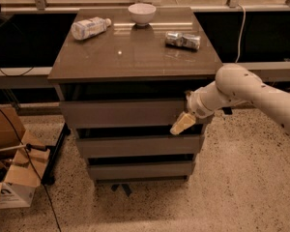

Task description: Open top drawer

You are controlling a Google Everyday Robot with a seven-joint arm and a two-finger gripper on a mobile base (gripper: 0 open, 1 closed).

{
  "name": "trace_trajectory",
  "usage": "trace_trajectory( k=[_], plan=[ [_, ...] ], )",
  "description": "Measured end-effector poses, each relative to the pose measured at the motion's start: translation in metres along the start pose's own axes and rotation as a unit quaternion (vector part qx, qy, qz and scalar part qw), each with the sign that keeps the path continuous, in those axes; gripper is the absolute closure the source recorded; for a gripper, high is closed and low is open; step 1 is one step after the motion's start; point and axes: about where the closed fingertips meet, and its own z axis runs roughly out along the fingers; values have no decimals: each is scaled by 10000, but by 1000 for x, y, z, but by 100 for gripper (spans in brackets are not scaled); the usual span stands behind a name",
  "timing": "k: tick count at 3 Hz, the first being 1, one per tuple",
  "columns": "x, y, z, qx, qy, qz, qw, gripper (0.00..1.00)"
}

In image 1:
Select white plastic bottle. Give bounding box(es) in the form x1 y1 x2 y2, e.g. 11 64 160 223
71 17 112 41

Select grey drawer cabinet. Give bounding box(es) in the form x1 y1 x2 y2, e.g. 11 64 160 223
48 8 222 184

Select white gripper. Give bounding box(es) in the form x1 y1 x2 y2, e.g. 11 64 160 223
170 91 214 135

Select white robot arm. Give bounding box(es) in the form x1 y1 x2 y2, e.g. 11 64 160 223
167 64 290 232

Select black metal stand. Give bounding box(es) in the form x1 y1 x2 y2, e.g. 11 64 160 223
42 124 71 186

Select grey bottom drawer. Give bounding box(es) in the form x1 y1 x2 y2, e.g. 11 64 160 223
88 161 195 181

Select black floor cable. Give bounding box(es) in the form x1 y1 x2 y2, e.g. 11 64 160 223
0 103 63 232

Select grey top drawer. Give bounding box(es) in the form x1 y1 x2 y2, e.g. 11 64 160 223
60 99 186 129

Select crushed silver can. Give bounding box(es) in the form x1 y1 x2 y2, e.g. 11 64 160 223
164 31 201 50

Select white ceramic bowl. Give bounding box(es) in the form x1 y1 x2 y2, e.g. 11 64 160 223
128 3 157 26

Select white cable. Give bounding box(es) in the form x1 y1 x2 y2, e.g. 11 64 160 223
234 4 247 64

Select grey drawer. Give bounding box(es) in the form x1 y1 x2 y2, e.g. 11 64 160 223
60 99 186 129
76 135 205 158
88 161 195 181

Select grey middle drawer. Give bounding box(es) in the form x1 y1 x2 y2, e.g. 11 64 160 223
76 135 205 158

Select open cardboard box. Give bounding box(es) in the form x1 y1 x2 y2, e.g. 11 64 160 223
0 108 50 209

